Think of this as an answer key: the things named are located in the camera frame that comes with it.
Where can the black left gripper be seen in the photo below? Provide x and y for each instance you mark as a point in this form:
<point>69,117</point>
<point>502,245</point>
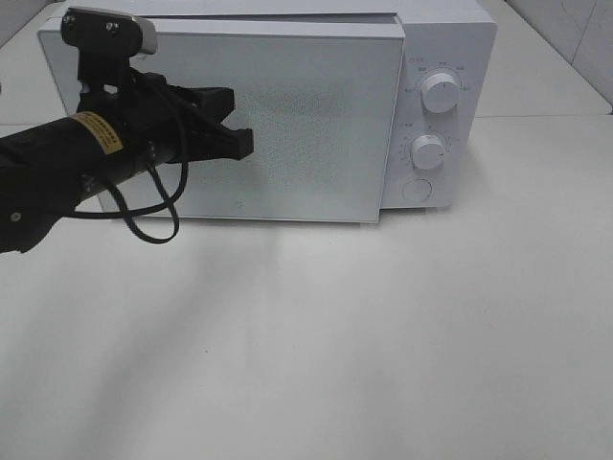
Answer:
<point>135,108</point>

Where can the white microwave door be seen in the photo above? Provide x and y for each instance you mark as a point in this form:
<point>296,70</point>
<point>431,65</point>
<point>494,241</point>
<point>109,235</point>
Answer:
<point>319,97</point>

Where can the round white door button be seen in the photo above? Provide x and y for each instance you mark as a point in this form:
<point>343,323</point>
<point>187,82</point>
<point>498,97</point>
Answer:
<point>417,190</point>

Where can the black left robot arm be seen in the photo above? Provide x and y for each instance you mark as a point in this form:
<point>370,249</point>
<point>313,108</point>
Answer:
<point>125,153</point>

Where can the lower white timer knob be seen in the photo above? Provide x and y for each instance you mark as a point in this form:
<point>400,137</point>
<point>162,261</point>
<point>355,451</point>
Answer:
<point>427,152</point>

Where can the upper white power knob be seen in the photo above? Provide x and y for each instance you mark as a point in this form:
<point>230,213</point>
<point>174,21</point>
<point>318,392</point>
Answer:
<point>440,92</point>

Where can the white microwave oven body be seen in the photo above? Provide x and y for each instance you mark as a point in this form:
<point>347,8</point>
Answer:
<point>440,36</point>

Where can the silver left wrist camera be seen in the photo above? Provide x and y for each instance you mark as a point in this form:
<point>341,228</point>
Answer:
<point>114,34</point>

